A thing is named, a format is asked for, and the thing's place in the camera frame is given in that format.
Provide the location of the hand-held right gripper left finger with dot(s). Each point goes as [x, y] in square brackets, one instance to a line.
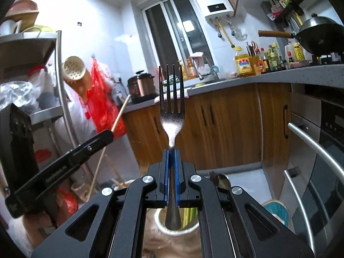
[166, 177]

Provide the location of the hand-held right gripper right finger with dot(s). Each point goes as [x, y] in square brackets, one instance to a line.
[176, 177]

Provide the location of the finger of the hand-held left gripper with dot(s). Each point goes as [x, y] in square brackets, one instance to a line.
[99, 139]

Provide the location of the wooden chopstick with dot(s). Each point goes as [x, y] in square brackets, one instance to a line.
[122, 113]

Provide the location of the green utensil with yellow tip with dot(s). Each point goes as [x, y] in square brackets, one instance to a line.
[189, 216]

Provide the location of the cream ceramic utensil holder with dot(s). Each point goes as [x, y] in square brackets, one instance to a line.
[156, 228]

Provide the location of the steel fork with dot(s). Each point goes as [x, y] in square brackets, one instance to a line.
[173, 118]

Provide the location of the red lid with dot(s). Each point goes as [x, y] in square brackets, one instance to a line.
[43, 156]

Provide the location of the white plastic bag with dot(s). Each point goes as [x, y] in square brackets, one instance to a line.
[75, 118]

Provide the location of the hanging red plastic bag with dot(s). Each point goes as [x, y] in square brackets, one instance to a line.
[104, 104]

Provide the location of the clear plastic bag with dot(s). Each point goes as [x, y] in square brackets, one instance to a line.
[16, 94]

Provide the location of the crumpled red plastic bag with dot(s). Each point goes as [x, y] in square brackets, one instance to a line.
[67, 200]

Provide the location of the dark rice cooker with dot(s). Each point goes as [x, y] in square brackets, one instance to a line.
[141, 86]

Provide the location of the wooden kitchen cabinet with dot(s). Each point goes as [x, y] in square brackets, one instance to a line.
[228, 129]

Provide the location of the beige perforated plastic container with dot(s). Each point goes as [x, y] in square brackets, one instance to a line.
[75, 72]

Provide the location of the teal and cream printed mat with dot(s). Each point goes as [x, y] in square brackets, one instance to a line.
[276, 212]

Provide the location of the metal shelf rack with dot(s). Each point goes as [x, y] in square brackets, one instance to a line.
[27, 41]

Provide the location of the kitchen faucet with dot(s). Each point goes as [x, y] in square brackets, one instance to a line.
[212, 70]

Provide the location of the kitchen window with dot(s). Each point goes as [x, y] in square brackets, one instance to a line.
[161, 37]

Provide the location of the pink cloth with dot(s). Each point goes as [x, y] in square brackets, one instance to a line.
[199, 59]

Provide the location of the yellow-green bowl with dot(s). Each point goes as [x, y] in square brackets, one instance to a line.
[40, 28]

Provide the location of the white cup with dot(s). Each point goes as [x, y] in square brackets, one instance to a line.
[9, 27]

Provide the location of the yellow cooking oil bottle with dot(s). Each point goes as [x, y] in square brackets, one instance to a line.
[244, 65]

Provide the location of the grey kitchen countertop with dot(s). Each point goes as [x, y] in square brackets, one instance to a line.
[268, 76]

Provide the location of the knife block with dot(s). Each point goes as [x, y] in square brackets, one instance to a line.
[255, 60]

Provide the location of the pink bowl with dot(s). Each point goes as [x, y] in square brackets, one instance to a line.
[22, 9]

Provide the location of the hanging yellow brush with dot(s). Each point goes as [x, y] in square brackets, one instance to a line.
[228, 36]

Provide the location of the row of sauce bottles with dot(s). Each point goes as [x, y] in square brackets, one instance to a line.
[274, 59]

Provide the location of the built-in oven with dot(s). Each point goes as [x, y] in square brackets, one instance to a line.
[330, 145]

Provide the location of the white water heater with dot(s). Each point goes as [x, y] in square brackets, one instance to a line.
[212, 0]

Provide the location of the black wok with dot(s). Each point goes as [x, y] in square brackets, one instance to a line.
[319, 35]

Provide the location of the wall spice rack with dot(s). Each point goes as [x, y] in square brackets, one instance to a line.
[282, 5]

